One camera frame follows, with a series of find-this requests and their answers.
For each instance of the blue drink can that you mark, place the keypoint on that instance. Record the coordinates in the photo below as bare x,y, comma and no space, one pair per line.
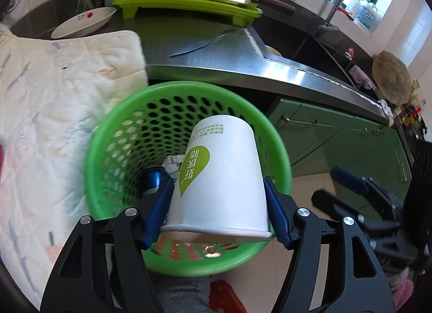
153,179

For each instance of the cream quilted mat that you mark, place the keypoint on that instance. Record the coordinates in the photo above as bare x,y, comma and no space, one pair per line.
50,97

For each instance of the person's left hand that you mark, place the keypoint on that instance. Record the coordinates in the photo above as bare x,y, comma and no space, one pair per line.
182,296

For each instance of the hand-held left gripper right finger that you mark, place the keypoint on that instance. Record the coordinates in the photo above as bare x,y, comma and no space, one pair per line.
275,208

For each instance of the white bowl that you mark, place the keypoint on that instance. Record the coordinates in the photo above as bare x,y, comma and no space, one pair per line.
84,24

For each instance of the stainless steel sink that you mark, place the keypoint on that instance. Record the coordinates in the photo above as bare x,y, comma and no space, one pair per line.
324,59

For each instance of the green cabinet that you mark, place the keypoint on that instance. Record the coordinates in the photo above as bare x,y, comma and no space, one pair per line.
320,140

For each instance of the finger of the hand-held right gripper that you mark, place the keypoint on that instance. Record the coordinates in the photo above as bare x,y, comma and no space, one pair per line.
337,206
347,179

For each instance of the brown round pad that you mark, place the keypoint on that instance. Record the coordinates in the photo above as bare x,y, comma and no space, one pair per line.
393,78

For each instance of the paper ball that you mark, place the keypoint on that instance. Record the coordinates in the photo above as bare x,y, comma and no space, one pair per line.
172,162

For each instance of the green perforated plastic basket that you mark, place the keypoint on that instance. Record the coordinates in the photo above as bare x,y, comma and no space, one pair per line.
135,103

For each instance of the hand soap pump bottle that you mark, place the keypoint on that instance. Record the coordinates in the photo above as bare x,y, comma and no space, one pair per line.
368,12

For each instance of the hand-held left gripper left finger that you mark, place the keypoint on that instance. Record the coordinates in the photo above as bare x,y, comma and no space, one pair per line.
162,205

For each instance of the pink rag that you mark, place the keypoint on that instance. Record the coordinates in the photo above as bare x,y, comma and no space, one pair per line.
361,76

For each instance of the red plastic stool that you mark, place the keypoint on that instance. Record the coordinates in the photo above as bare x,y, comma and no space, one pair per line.
226,296

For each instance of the white paper cup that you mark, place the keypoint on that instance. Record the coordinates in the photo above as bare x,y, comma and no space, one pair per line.
222,181

